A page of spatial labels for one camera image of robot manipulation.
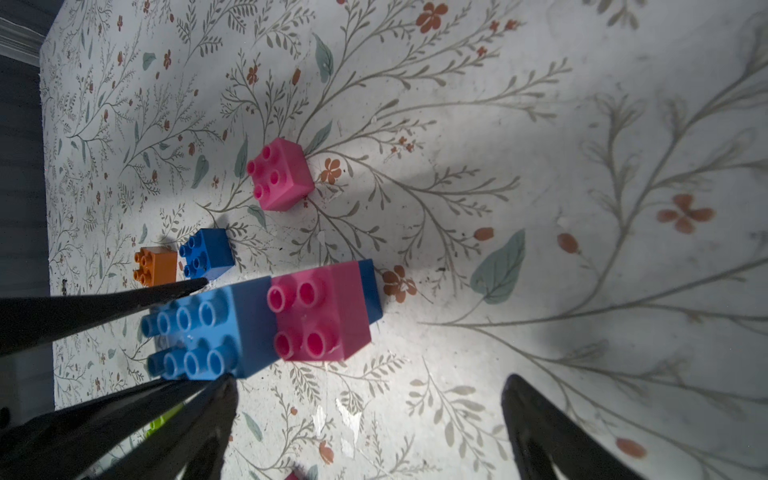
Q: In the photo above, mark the lime green square lego brick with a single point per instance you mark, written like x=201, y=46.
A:
x=156, y=424

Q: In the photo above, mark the orange square lego brick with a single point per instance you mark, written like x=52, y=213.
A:
x=155, y=266

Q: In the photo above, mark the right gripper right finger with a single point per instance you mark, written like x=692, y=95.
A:
x=545, y=441

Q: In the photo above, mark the pink square lego brick far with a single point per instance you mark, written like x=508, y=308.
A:
x=280, y=175

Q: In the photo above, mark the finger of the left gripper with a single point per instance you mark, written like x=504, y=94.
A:
x=29, y=322
x=65, y=443

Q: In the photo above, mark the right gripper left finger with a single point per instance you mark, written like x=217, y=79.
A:
x=192, y=444

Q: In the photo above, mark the dark blue square lego brick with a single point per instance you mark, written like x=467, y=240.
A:
x=207, y=254

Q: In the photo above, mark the blue and green brick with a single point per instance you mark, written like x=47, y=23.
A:
x=370, y=290

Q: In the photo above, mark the light blue long lego brick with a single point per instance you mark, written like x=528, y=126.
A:
x=227, y=330

